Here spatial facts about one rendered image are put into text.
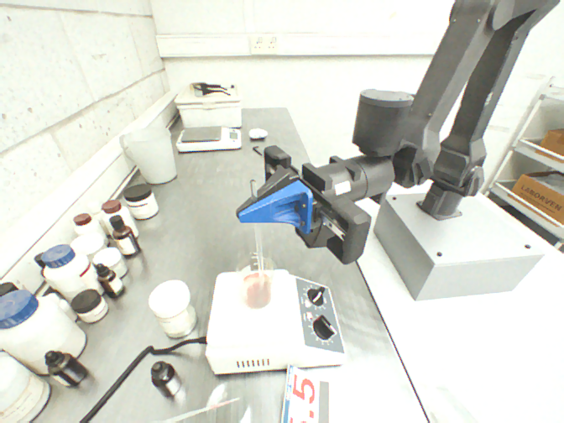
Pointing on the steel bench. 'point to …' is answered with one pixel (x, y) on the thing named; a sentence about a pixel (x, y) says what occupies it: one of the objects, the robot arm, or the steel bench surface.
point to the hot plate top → (237, 338)
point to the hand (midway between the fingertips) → (266, 207)
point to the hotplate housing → (272, 352)
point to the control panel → (317, 317)
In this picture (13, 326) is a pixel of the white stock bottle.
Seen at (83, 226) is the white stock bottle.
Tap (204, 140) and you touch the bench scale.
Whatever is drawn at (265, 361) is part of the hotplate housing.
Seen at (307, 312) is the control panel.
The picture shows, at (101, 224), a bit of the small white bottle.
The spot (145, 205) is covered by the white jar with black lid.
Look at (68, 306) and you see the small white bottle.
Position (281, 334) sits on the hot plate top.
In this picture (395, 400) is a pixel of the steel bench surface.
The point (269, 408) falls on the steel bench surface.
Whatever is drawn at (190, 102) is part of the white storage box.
